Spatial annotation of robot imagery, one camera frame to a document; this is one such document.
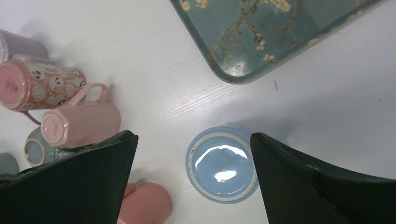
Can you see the light blue mug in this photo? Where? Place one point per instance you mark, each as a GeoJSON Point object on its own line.
{"type": "Point", "coordinates": [219, 164]}

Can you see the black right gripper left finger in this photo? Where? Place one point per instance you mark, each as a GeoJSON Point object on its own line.
{"type": "Point", "coordinates": [84, 188]}

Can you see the sage green mug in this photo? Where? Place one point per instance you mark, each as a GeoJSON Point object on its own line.
{"type": "Point", "coordinates": [8, 164]}

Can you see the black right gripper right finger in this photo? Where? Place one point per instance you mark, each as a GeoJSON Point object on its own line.
{"type": "Point", "coordinates": [300, 189]}

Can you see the mauve ribbed mug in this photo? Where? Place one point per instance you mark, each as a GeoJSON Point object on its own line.
{"type": "Point", "coordinates": [20, 47]}

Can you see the teal floral tray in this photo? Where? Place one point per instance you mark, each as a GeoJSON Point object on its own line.
{"type": "Point", "coordinates": [243, 39]}

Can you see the light pink faceted mug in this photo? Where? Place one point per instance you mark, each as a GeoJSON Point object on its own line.
{"type": "Point", "coordinates": [88, 118]}

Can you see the pink ghost pattern mug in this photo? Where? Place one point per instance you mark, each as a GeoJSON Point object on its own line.
{"type": "Point", "coordinates": [31, 86]}

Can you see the salmon pink mug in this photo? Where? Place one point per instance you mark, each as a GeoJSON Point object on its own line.
{"type": "Point", "coordinates": [148, 203]}

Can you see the grey-blue glazed mug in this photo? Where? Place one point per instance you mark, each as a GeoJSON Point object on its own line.
{"type": "Point", "coordinates": [37, 150]}

